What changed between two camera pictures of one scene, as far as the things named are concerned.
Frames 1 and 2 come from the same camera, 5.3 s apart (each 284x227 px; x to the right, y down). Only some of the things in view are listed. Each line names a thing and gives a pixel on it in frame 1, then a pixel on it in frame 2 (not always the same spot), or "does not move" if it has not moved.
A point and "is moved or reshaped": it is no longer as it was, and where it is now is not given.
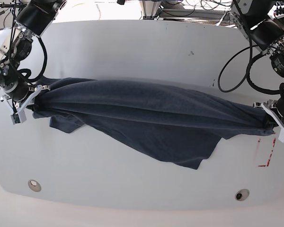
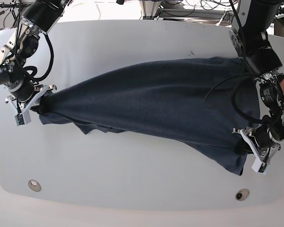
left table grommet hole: (34, 186) does not move
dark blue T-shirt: (180, 125) is moved or reshaped
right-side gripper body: (281, 111) to (259, 139)
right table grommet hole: (242, 195) does not move
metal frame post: (150, 8) does not move
